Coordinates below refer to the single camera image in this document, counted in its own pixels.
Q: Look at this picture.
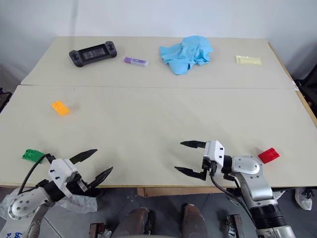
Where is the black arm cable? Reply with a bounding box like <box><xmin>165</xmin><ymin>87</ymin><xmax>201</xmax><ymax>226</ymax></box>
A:
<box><xmin>210</xmin><ymin>168</ymin><xmax>260</xmax><ymax>225</ymax></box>
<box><xmin>18</xmin><ymin>153</ymin><xmax>55</xmax><ymax>194</ymax></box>

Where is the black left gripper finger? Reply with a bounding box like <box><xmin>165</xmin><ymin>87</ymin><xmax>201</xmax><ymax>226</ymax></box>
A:
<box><xmin>87</xmin><ymin>166</ymin><xmax>114</xmax><ymax>188</ymax></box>
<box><xmin>69</xmin><ymin>149</ymin><xmax>98</xmax><ymax>165</ymax></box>

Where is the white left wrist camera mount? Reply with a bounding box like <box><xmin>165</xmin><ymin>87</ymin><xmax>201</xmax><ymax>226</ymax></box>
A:
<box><xmin>48</xmin><ymin>158</ymin><xmax>78</xmax><ymax>198</ymax></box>

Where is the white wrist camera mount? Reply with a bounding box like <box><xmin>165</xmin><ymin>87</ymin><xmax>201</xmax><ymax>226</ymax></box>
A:
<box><xmin>48</xmin><ymin>158</ymin><xmax>78</xmax><ymax>198</ymax></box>
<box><xmin>203</xmin><ymin>140</ymin><xmax>225</xmax><ymax>176</ymax></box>

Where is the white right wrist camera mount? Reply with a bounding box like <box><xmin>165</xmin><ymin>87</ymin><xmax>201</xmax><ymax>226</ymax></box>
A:
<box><xmin>203</xmin><ymin>140</ymin><xmax>225</xmax><ymax>176</ymax></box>

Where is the crumpled light blue cloth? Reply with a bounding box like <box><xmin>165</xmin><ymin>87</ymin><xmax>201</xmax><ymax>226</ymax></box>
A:
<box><xmin>158</xmin><ymin>36</ymin><xmax>214</xmax><ymax>75</ymax></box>

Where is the black handheld game controller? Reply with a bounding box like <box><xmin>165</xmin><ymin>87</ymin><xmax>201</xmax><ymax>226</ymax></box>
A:
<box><xmin>68</xmin><ymin>41</ymin><xmax>118</xmax><ymax>68</ymax></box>

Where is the black equipment beside table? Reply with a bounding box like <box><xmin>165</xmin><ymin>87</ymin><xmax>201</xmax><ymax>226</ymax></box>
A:
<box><xmin>0</xmin><ymin>87</ymin><xmax>12</xmax><ymax>114</ymax></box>
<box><xmin>294</xmin><ymin>78</ymin><xmax>317</xmax><ymax>116</ymax></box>

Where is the purple and white glue stick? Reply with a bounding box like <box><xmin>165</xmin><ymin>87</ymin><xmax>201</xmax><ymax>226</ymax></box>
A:
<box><xmin>123</xmin><ymin>57</ymin><xmax>150</xmax><ymax>67</ymax></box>

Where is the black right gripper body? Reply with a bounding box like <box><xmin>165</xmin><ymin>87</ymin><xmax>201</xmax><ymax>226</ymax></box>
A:
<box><xmin>201</xmin><ymin>156</ymin><xmax>218</xmax><ymax>181</ymax></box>

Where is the green toy brick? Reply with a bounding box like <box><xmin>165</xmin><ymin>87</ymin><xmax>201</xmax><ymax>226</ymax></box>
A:
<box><xmin>21</xmin><ymin>148</ymin><xmax>46</xmax><ymax>164</ymax></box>

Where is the pale yellow flat packet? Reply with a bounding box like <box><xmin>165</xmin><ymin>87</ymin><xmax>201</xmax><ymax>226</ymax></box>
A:
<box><xmin>234</xmin><ymin>55</ymin><xmax>263</xmax><ymax>66</ymax></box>

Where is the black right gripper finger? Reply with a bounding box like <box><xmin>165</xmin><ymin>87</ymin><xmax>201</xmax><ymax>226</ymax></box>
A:
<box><xmin>174</xmin><ymin>166</ymin><xmax>207</xmax><ymax>181</ymax></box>
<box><xmin>180</xmin><ymin>140</ymin><xmax>207</xmax><ymax>150</ymax></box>

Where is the white shoe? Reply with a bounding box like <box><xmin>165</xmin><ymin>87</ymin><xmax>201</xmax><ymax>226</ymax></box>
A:
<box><xmin>294</xmin><ymin>187</ymin><xmax>314</xmax><ymax>212</ymax></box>

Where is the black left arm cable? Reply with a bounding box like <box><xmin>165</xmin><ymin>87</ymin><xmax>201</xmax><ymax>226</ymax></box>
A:
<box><xmin>18</xmin><ymin>153</ymin><xmax>55</xmax><ymax>194</ymax></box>

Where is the crumpled clear plastic bag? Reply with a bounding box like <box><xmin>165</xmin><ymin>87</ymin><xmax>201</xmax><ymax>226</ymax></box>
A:
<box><xmin>0</xmin><ymin>190</ymin><xmax>98</xmax><ymax>220</ymax></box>

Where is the red toy brick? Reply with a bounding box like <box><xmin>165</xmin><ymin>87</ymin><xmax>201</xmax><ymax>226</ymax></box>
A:
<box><xmin>258</xmin><ymin>147</ymin><xmax>281</xmax><ymax>164</ymax></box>

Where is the brown cardboard piece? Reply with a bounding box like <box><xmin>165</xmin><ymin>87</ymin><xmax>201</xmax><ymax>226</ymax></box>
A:
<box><xmin>137</xmin><ymin>186</ymin><xmax>225</xmax><ymax>198</ymax></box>

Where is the metal bracket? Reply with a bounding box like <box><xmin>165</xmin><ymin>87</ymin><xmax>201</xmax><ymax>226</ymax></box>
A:
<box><xmin>89</xmin><ymin>222</ymin><xmax>112</xmax><ymax>238</ymax></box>
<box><xmin>226</xmin><ymin>214</ymin><xmax>244</xmax><ymax>238</ymax></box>

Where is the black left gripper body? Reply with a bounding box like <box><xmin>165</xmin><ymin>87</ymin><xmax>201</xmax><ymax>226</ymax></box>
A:
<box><xmin>66</xmin><ymin>173</ymin><xmax>104</xmax><ymax>198</ymax></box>

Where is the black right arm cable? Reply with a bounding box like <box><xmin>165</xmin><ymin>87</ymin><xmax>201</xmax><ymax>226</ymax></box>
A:
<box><xmin>210</xmin><ymin>168</ymin><xmax>260</xmax><ymax>225</ymax></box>

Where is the orange toy brick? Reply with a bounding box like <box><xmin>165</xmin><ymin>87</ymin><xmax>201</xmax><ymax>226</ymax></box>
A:
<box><xmin>51</xmin><ymin>100</ymin><xmax>71</xmax><ymax>117</ymax></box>

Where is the brown rounded shape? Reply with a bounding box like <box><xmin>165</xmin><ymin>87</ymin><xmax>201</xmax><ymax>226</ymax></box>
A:
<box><xmin>181</xmin><ymin>203</ymin><xmax>209</xmax><ymax>238</ymax></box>
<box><xmin>118</xmin><ymin>207</ymin><xmax>156</xmax><ymax>238</ymax></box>

